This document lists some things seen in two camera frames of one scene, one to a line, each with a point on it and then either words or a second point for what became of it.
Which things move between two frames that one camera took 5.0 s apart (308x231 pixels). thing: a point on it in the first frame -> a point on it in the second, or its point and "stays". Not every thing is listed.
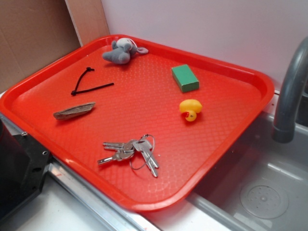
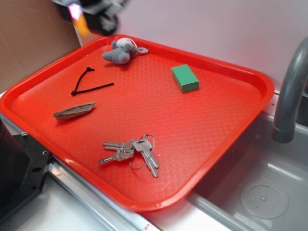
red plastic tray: x=139 y=121 stays
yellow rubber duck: x=190 y=108 -> x=82 y=24
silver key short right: x=147 y=147 stays
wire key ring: x=147 y=161 stays
